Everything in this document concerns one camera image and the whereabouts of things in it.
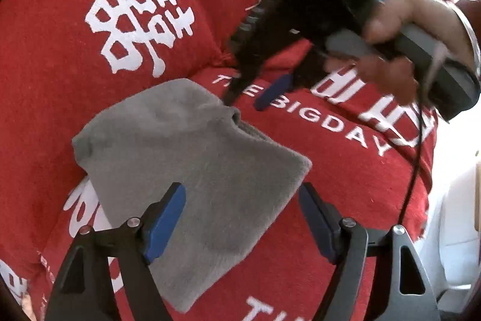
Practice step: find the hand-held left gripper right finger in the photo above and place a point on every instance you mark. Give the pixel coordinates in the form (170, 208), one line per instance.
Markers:
(317, 227)

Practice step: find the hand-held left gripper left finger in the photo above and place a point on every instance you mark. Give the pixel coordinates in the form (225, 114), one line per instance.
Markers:
(165, 223)

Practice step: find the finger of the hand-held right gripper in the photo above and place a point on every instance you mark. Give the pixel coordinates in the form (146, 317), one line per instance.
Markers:
(272, 92)
(244, 72)

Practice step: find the grey fleece cloth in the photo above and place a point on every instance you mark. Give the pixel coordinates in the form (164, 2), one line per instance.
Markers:
(195, 170)

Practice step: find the person's right forearm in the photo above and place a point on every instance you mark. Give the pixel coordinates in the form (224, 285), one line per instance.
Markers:
(471, 5)

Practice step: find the person's right hand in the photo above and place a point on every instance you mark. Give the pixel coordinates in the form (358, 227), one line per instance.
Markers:
(424, 10)

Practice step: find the white furniture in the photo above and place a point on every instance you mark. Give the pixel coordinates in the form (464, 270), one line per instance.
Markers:
(456, 223)

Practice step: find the red printed blanket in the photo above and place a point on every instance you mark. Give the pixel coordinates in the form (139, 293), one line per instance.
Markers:
(56, 99)

